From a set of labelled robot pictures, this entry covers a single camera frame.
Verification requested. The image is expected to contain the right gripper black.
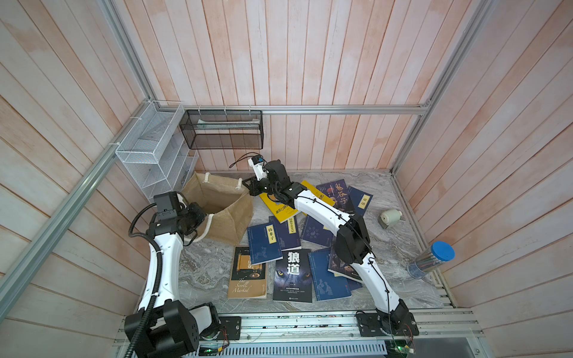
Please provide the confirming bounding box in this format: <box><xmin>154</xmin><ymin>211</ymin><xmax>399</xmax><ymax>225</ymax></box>
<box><xmin>241</xmin><ymin>175</ymin><xmax>281</xmax><ymax>198</ymax></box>

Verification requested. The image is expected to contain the brown canvas tote bag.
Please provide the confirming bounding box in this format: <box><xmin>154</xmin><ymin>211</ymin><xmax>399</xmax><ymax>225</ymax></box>
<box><xmin>182</xmin><ymin>173</ymin><xmax>254</xmax><ymax>246</ymax></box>

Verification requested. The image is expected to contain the purple book yellow label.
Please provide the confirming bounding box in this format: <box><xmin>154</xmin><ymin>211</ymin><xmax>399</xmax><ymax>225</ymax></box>
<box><xmin>269</xmin><ymin>216</ymin><xmax>301</xmax><ymax>251</ymax></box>

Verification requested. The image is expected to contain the blue book Han Feizi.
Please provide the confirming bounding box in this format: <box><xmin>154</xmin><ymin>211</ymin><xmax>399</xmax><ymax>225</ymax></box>
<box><xmin>247</xmin><ymin>223</ymin><xmax>283</xmax><ymax>265</ymax></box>

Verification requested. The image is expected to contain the brown book Scroll Marked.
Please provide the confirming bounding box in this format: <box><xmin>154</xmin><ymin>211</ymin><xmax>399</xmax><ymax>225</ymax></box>
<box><xmin>228</xmin><ymin>246</ymin><xmax>267</xmax><ymax>299</ymax></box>

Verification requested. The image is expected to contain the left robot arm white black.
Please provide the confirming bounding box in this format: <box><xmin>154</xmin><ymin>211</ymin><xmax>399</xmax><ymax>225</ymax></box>
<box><xmin>124</xmin><ymin>191</ymin><xmax>222</xmax><ymax>357</ymax></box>

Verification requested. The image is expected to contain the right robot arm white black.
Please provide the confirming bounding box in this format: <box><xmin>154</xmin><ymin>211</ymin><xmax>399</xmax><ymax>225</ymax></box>
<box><xmin>243</xmin><ymin>155</ymin><xmax>419</xmax><ymax>337</ymax></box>

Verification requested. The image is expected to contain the yellow book left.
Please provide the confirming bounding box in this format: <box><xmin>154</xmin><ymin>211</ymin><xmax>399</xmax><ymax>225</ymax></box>
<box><xmin>259</xmin><ymin>193</ymin><xmax>299</xmax><ymax>223</ymax></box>

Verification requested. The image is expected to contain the yellow book right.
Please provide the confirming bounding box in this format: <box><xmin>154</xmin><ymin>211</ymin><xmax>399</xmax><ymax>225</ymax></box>
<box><xmin>301</xmin><ymin>180</ymin><xmax>336</xmax><ymax>207</ymax></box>

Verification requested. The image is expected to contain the blue book yellow label middle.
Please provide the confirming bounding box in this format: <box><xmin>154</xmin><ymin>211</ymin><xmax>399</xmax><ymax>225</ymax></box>
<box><xmin>301</xmin><ymin>216</ymin><xmax>334</xmax><ymax>248</ymax></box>

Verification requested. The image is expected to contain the dark portrait book far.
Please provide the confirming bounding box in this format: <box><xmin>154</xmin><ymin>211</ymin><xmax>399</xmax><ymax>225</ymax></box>
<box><xmin>316</xmin><ymin>179</ymin><xmax>355</xmax><ymax>215</ymax></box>

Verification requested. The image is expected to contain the dark portrait book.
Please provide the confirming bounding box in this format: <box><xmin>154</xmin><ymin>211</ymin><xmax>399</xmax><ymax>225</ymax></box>
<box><xmin>328</xmin><ymin>245</ymin><xmax>362</xmax><ymax>283</ymax></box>
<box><xmin>316</xmin><ymin>179</ymin><xmax>355</xmax><ymax>215</ymax></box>

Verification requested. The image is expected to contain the black wolf book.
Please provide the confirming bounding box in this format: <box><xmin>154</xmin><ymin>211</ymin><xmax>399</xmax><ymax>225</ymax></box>
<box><xmin>273</xmin><ymin>249</ymin><xmax>313</xmax><ymax>303</ymax></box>

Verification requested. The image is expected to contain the small blue book far right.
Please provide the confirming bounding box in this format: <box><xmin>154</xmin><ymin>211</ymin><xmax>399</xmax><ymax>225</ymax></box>
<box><xmin>349</xmin><ymin>186</ymin><xmax>373</xmax><ymax>217</ymax></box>

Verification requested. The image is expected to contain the dark portrait book near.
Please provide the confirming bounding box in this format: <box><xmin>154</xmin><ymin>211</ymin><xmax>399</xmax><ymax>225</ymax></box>
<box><xmin>328</xmin><ymin>245</ymin><xmax>362</xmax><ymax>283</ymax></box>

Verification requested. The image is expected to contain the blue book bottom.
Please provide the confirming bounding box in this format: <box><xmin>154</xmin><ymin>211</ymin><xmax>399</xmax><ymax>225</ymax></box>
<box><xmin>308</xmin><ymin>249</ymin><xmax>363</xmax><ymax>301</ymax></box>

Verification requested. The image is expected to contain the white tape roll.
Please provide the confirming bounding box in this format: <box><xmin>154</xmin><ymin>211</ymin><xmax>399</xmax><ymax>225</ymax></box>
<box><xmin>378</xmin><ymin>209</ymin><xmax>403</xmax><ymax>229</ymax></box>

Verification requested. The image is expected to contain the clear tube blue cap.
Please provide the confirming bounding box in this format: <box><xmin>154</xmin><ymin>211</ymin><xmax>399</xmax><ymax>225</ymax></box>
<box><xmin>407</xmin><ymin>241</ymin><xmax>455</xmax><ymax>279</ymax></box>

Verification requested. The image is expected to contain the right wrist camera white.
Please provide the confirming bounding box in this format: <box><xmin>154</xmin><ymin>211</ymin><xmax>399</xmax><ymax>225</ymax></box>
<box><xmin>248</xmin><ymin>155</ymin><xmax>267</xmax><ymax>180</ymax></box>

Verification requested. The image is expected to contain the white wire mesh shelf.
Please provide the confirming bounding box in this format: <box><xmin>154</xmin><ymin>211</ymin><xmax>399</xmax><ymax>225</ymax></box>
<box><xmin>116</xmin><ymin>101</ymin><xmax>198</xmax><ymax>201</ymax></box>

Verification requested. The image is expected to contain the black mesh wall basket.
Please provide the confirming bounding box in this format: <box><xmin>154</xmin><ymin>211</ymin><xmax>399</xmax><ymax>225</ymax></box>
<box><xmin>179</xmin><ymin>109</ymin><xmax>264</xmax><ymax>150</ymax></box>

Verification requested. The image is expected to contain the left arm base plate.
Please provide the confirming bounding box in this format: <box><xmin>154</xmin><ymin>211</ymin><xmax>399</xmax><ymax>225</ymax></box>
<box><xmin>200</xmin><ymin>316</ymin><xmax>242</xmax><ymax>342</ymax></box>

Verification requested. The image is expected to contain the aluminium frame bar back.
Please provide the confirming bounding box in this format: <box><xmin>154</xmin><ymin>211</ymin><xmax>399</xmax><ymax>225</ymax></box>
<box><xmin>158</xmin><ymin>101</ymin><xmax>429</xmax><ymax>116</ymax></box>

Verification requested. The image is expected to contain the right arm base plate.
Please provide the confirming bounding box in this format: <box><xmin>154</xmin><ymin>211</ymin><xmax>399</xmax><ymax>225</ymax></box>
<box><xmin>355</xmin><ymin>311</ymin><xmax>419</xmax><ymax>337</ymax></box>

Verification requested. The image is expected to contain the aluminium rail front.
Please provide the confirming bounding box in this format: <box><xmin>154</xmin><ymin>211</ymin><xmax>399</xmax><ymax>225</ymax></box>
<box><xmin>220</xmin><ymin>308</ymin><xmax>484</xmax><ymax>345</ymax></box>

